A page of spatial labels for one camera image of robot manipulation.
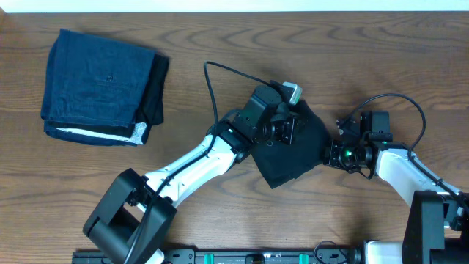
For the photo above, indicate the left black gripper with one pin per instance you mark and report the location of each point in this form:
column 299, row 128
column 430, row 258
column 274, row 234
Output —
column 292, row 124

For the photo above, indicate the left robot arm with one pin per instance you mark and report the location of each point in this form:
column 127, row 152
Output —
column 133, row 217

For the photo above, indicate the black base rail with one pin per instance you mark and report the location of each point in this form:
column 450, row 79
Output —
column 323, row 255

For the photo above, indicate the folded black garment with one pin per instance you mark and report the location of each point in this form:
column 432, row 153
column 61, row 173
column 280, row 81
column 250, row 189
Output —
column 151, row 106

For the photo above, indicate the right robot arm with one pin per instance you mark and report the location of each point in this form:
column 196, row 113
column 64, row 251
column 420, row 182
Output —
column 437, row 225

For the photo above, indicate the folded dark blue jeans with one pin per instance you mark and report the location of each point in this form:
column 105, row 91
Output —
column 94, row 89

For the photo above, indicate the black t-shirt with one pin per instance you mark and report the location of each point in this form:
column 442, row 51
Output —
column 280, row 163

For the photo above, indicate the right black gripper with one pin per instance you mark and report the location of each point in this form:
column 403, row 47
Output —
column 332, row 152

